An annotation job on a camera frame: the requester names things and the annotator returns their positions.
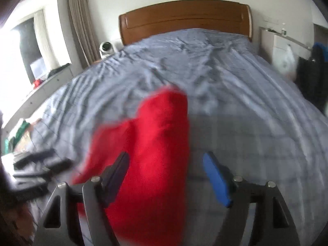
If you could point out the person's left forearm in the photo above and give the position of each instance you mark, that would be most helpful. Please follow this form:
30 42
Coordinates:
15 225

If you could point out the green cloth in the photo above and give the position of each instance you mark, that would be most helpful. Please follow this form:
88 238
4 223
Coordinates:
19 134

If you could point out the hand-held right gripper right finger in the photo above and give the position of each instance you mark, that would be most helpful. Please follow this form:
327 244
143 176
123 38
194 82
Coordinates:
217 179

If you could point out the red sweater with white print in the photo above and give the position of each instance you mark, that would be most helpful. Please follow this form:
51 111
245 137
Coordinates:
158 146

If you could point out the wooden headboard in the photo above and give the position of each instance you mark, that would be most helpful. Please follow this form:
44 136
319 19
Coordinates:
184 15

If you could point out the bed with grey checked cover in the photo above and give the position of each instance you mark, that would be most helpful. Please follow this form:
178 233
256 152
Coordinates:
243 94

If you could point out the small red item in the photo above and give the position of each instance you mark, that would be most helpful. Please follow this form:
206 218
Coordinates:
37 82

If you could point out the beige curtain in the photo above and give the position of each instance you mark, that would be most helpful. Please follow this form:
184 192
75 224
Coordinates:
82 25

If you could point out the dark cloth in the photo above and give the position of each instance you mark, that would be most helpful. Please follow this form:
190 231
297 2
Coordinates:
59 69

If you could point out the metal clothes rail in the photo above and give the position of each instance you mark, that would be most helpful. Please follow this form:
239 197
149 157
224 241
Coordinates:
289 37

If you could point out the window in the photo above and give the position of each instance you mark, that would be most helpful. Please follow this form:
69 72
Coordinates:
28 48

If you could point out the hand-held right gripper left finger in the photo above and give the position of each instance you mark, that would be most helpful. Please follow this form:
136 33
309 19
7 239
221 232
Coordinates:
115 182

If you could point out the blue hanging garment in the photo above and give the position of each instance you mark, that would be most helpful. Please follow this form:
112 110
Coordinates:
320 51

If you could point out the dark hanging clothes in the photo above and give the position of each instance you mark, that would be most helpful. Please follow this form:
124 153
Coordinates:
312 84

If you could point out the white plastic bag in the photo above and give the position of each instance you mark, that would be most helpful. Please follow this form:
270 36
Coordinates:
287 60

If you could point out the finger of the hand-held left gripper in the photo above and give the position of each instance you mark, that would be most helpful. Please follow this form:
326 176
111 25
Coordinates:
33 157
57 165

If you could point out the white window ledge cabinet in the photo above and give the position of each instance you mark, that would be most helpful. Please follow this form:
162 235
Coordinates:
43 92

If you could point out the white round device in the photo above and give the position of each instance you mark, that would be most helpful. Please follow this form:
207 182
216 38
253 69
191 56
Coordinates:
107 49

